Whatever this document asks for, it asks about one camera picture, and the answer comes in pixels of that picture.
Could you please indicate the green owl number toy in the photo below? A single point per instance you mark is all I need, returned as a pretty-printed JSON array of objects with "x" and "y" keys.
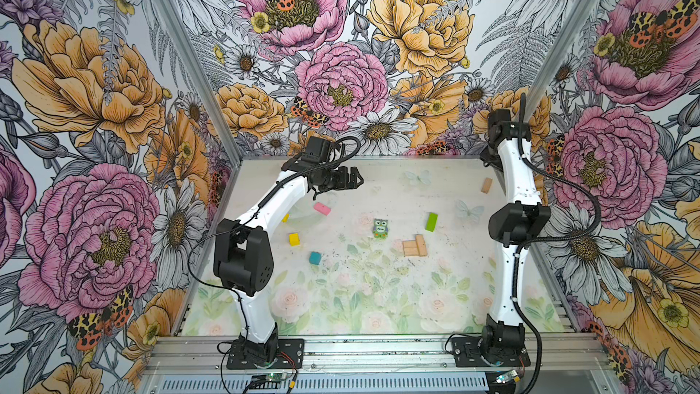
[{"x": 380, "y": 229}]

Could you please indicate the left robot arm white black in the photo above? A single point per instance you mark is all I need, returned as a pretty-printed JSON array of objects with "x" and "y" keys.
[{"x": 243, "y": 256}]

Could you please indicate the yellow small cube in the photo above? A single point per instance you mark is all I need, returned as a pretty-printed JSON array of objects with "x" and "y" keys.
[{"x": 294, "y": 239}]

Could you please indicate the green wood block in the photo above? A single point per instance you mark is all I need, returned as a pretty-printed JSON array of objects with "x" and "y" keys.
[{"x": 432, "y": 221}]

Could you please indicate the right aluminium corner post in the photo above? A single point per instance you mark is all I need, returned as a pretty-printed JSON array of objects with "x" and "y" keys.
[{"x": 570, "y": 29}]

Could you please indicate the aluminium corner post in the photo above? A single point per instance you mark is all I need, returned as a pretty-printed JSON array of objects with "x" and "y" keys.
[
  {"x": 168, "y": 13},
  {"x": 570, "y": 29}
]

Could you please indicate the pink wood block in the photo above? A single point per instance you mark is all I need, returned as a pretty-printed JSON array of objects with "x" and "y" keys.
[{"x": 321, "y": 208}]

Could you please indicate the left aluminium corner post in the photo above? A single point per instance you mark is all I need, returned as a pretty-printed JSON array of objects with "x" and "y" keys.
[{"x": 168, "y": 13}]

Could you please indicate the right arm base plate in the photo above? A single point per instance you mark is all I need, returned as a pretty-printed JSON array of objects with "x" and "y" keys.
[{"x": 467, "y": 352}]

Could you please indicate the teal small cube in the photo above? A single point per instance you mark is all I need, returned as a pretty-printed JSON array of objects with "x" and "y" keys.
[{"x": 315, "y": 258}]

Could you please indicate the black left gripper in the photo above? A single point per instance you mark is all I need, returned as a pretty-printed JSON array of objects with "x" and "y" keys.
[{"x": 343, "y": 183}]

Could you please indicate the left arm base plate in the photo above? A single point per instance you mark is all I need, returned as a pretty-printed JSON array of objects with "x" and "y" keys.
[{"x": 278, "y": 354}]

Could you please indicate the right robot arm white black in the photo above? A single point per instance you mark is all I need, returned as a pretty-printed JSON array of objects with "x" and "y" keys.
[{"x": 519, "y": 221}]

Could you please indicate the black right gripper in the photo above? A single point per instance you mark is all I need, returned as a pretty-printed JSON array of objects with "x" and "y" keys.
[{"x": 486, "y": 157}]

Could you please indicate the aluminium front rail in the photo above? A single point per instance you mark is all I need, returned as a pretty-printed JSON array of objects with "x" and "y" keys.
[{"x": 571, "y": 363}]

